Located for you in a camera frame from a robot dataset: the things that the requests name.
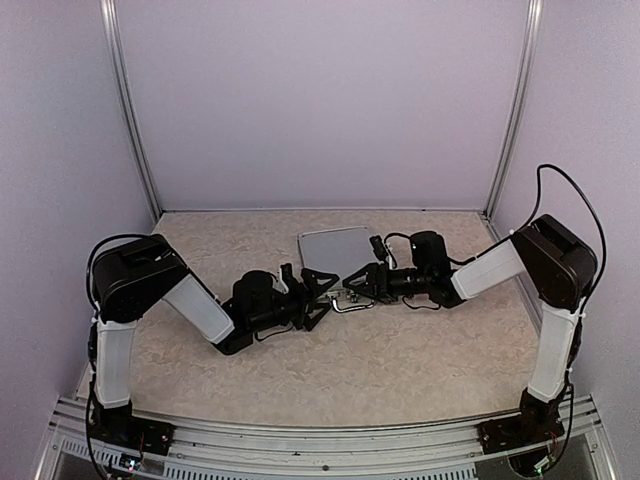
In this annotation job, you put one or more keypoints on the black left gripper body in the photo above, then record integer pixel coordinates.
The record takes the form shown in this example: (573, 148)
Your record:
(295, 308)

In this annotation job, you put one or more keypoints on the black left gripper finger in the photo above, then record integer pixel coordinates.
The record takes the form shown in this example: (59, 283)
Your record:
(312, 319)
(318, 283)

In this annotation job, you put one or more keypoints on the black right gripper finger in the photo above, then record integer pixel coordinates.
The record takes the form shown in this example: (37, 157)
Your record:
(362, 279)
(371, 294)

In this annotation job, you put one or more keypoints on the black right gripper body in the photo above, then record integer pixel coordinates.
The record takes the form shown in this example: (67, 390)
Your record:
(389, 288)

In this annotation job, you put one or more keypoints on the aluminium poker set case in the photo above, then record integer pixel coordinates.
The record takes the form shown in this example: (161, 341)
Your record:
(341, 251)

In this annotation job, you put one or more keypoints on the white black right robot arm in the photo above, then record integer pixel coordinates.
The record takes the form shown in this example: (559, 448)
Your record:
(562, 269)

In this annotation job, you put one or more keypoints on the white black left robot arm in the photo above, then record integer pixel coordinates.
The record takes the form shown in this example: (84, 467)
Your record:
(128, 274)

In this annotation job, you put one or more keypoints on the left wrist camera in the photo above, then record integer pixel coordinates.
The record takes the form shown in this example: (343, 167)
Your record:
(285, 278)

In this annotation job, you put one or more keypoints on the front aluminium rail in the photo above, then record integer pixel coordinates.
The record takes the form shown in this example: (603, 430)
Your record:
(456, 449)

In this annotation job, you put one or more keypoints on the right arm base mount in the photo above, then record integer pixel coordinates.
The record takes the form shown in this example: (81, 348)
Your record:
(498, 435)

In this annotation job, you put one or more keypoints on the right aluminium frame post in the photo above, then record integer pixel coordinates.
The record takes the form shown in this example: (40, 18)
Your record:
(516, 112)

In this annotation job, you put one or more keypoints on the aluminium frame post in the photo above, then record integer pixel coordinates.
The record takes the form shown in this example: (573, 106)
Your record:
(516, 112)
(116, 51)

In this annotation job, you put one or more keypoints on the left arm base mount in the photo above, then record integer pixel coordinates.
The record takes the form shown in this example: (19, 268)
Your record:
(134, 433)

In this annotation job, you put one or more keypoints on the left aluminium frame post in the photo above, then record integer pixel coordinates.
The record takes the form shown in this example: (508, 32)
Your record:
(116, 51)

